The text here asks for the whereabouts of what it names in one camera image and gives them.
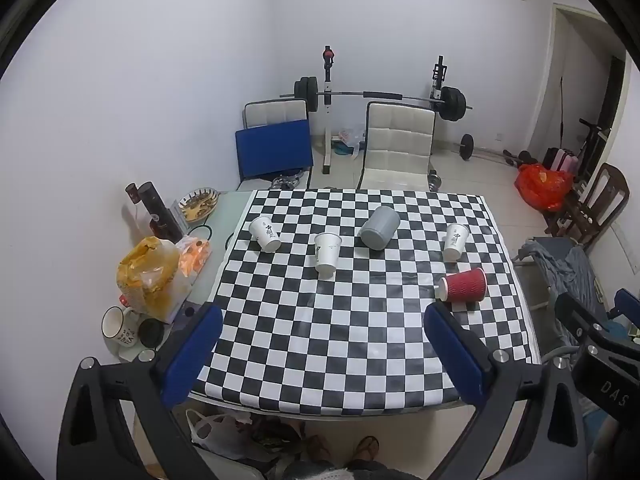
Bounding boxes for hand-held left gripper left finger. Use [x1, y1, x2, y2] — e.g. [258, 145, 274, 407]
[56, 302, 224, 480]

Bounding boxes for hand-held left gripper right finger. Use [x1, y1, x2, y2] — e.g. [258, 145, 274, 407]
[424, 302, 590, 480]

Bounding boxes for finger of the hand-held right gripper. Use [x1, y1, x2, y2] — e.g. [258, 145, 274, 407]
[607, 288, 640, 322]
[554, 292, 612, 348]

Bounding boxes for red ribbed paper cup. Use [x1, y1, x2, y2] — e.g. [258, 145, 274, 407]
[434, 267, 488, 304]

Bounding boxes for white paper cup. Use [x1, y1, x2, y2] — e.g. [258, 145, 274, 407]
[313, 232, 343, 281]
[442, 223, 471, 262]
[248, 216, 282, 253]

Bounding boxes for grey plastic cup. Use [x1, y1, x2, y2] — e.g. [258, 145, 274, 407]
[359, 205, 401, 251]

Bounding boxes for black round lid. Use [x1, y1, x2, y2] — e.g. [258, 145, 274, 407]
[137, 317, 166, 348]

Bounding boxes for grey cloth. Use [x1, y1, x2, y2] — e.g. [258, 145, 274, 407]
[512, 239, 608, 311]

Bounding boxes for white ceramic mug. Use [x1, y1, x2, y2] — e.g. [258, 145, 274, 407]
[101, 306, 138, 348]

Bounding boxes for white plastic bag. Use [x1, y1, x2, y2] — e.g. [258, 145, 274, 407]
[186, 408, 253, 461]

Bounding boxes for yellow plastic bag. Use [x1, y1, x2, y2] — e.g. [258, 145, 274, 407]
[116, 236, 193, 321]

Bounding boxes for orange snack packet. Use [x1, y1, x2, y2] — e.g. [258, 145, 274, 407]
[175, 237, 213, 281]

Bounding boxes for black white checkered tablecloth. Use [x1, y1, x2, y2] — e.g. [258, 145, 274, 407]
[189, 189, 543, 417]

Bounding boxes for dark wooden chair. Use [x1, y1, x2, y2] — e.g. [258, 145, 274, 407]
[542, 162, 631, 253]

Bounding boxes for red plastic bag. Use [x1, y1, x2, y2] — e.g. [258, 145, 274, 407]
[515, 162, 575, 212]

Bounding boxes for person's right foot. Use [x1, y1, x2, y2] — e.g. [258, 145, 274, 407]
[350, 435, 381, 468]

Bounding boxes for person's foot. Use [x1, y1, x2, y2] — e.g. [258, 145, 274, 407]
[350, 435, 381, 468]
[302, 435, 333, 466]

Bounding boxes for black cylinder tube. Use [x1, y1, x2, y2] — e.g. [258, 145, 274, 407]
[137, 181, 185, 243]

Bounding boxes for woven snack basket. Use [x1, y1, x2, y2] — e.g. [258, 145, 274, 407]
[177, 187, 221, 223]

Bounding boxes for pink suitcase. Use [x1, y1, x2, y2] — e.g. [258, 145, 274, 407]
[542, 147, 578, 173]

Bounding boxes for person's left foot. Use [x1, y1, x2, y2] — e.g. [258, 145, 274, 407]
[302, 435, 333, 466]

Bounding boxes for black scooter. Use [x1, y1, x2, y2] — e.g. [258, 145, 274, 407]
[577, 119, 612, 181]

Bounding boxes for small barbell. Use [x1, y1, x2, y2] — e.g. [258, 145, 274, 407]
[452, 134, 521, 163]

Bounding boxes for white padded chair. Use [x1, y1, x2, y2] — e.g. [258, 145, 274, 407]
[242, 99, 313, 181]
[357, 101, 437, 192]

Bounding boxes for blue board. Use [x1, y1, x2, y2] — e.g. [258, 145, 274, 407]
[235, 120, 315, 181]

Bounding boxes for clear plastic bags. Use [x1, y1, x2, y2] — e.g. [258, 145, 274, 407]
[334, 127, 368, 161]

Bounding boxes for black barbell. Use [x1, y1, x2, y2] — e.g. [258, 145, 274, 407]
[279, 76, 473, 123]

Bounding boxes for white barbell rack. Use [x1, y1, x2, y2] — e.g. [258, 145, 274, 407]
[319, 46, 448, 176]

